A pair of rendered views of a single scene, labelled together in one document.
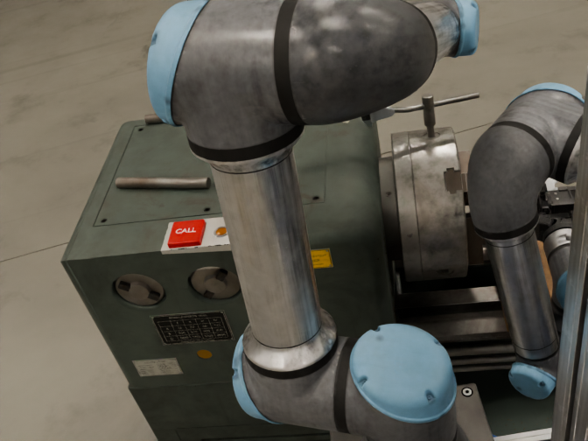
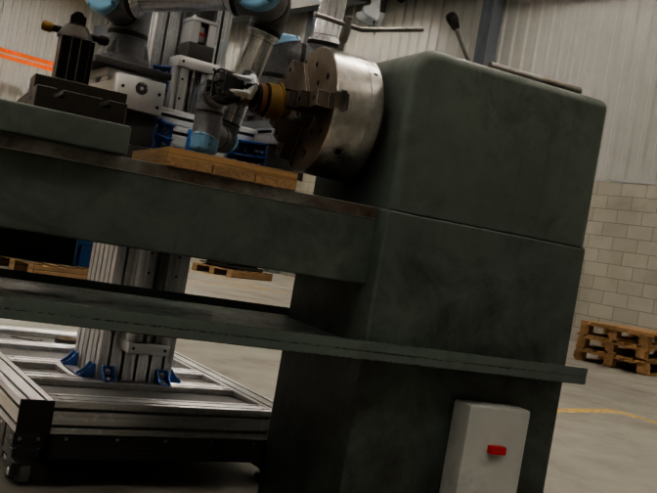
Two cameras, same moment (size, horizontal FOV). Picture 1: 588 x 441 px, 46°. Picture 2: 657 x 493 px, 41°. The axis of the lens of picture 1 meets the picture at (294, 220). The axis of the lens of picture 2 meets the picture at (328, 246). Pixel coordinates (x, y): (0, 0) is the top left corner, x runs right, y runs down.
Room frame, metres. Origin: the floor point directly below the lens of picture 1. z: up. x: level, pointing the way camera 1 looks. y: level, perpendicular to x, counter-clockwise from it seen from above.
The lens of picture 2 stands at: (2.87, -1.58, 0.75)
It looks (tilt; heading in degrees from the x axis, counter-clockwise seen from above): 0 degrees down; 142
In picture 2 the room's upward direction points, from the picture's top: 10 degrees clockwise
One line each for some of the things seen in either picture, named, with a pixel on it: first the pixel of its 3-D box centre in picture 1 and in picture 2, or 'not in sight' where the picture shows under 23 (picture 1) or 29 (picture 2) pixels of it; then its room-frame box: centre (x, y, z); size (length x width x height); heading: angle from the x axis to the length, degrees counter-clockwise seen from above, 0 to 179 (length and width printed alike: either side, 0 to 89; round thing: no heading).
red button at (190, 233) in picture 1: (187, 234); not in sight; (0.97, 0.19, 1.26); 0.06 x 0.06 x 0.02; 78
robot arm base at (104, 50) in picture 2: not in sight; (125, 50); (0.45, -0.58, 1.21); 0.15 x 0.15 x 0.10
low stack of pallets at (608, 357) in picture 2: not in sight; (636, 348); (-2.66, 7.15, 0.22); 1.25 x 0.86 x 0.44; 96
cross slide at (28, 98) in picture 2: not in sight; (65, 112); (0.95, -0.89, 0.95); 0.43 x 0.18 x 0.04; 168
